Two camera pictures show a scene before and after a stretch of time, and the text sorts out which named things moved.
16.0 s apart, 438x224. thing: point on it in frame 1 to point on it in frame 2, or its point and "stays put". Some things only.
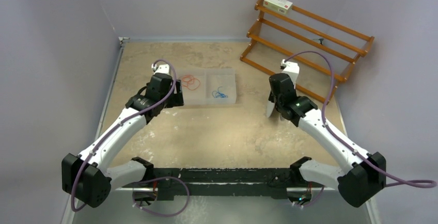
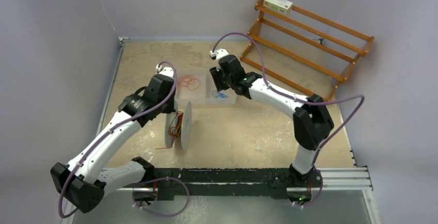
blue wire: (216, 93) stays put
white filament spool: (270, 107) to (186, 125)
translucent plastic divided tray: (208, 85) stays put
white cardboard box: (281, 5) stays put
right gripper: (271, 97) to (216, 73)
